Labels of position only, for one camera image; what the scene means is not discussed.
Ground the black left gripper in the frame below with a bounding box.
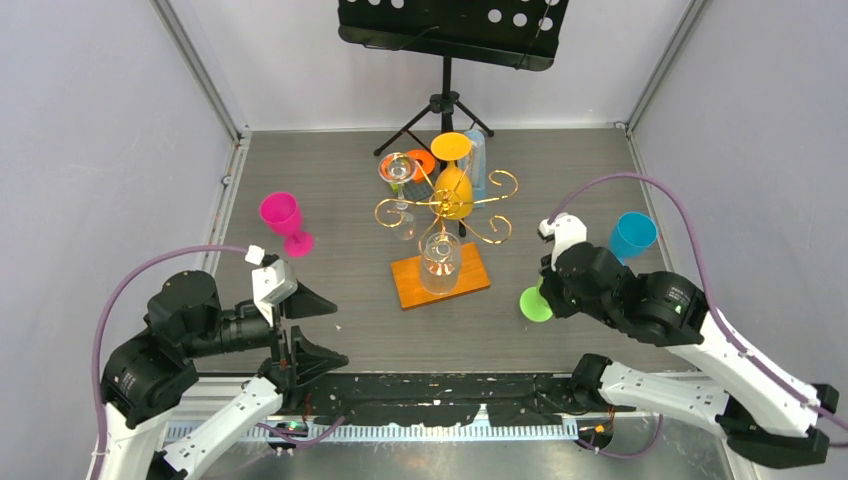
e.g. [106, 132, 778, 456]
[188, 279, 352, 380]

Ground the pink wine glass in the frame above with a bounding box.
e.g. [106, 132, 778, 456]
[259, 192, 314, 257]

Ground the gold wire wine glass rack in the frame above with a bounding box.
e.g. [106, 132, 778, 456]
[374, 153, 497, 311]

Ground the green wine glass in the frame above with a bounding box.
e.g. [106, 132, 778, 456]
[519, 278, 553, 323]

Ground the blue wine glass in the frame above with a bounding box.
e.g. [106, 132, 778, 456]
[609, 212, 659, 265]

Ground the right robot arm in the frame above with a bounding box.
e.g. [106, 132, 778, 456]
[539, 242, 839, 469]

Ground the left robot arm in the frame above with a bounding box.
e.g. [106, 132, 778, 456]
[89, 271, 349, 479]

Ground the clear wine glass front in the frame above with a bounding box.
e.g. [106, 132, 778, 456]
[419, 232, 462, 295]

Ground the clear wine glass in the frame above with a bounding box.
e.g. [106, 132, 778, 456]
[419, 232, 462, 295]
[378, 153, 417, 241]

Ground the clear wine glass back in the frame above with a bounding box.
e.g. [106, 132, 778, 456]
[378, 153, 417, 241]

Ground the orange wine glass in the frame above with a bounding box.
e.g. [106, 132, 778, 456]
[430, 132, 473, 220]

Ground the grey building plate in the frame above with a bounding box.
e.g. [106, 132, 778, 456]
[389, 180, 433, 201]

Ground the black music stand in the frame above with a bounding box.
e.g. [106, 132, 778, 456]
[337, 0, 569, 156]

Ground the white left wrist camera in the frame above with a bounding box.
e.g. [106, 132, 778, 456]
[245, 245, 298, 327]

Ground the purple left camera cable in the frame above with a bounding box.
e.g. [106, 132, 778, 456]
[90, 245, 256, 480]

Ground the purple camera cable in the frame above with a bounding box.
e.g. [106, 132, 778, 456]
[90, 245, 256, 480]
[546, 172, 848, 432]

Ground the orange ring toy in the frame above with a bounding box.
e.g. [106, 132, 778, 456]
[406, 149, 436, 183]

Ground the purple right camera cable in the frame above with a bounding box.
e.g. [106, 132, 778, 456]
[546, 172, 848, 432]

